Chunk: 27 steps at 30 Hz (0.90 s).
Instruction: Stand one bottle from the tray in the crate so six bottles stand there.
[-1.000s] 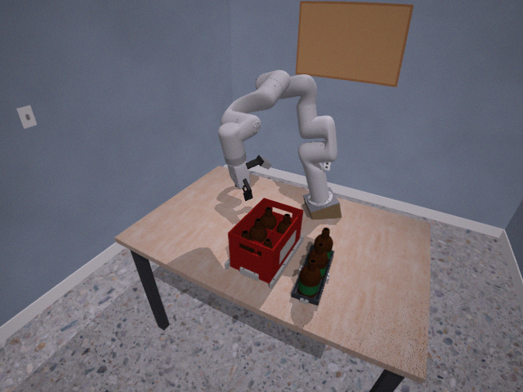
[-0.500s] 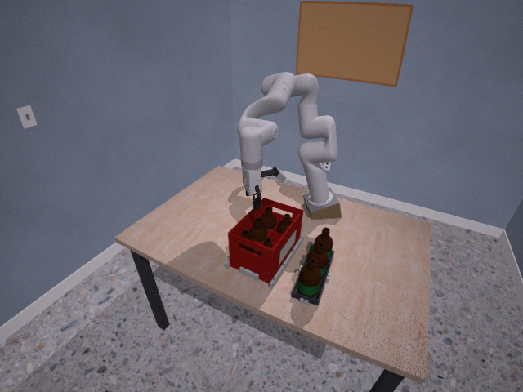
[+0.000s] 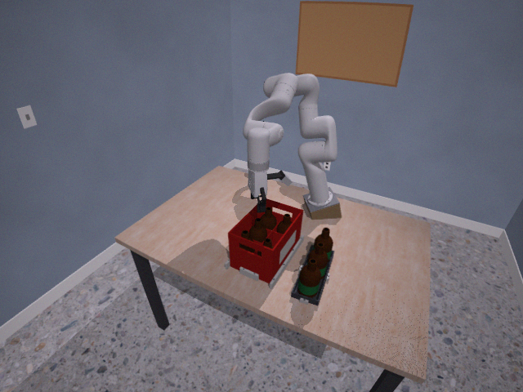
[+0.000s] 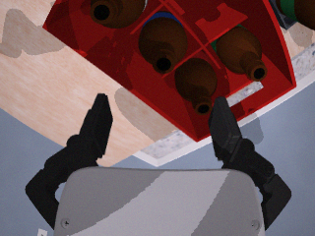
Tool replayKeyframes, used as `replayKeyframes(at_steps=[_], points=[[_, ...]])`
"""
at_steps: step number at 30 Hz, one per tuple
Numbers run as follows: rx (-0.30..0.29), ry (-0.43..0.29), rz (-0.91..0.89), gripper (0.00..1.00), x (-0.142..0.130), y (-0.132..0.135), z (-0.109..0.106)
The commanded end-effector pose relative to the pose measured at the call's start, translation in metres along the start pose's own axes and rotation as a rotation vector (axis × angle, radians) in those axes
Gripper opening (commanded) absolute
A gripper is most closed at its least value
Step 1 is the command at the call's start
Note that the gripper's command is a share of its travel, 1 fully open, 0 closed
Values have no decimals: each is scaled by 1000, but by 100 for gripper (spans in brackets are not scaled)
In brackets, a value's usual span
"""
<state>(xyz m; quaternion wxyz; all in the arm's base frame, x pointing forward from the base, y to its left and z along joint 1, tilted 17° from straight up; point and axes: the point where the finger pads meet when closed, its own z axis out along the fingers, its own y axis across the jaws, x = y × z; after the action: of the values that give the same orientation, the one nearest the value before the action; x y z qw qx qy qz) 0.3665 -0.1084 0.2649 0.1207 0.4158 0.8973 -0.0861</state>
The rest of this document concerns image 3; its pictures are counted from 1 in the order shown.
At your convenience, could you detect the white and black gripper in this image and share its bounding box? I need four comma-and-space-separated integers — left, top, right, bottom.
248, 168, 269, 213

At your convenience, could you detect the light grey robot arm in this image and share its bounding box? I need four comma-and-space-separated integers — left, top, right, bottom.
243, 73, 337, 207

